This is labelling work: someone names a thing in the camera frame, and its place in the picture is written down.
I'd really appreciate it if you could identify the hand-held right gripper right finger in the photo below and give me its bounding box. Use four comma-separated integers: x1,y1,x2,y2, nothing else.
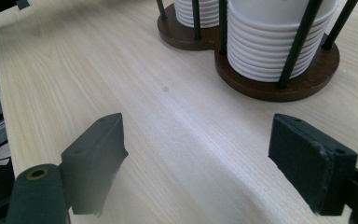
268,113,358,217

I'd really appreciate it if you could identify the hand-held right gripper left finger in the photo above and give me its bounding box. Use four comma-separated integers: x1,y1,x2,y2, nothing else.
60,112,129,217

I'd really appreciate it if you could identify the dark wooden cup holder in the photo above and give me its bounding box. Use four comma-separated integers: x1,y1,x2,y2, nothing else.
156,0,358,103

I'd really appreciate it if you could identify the stack of white paper cups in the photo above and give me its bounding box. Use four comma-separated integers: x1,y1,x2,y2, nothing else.
227,0,339,83
172,0,222,29

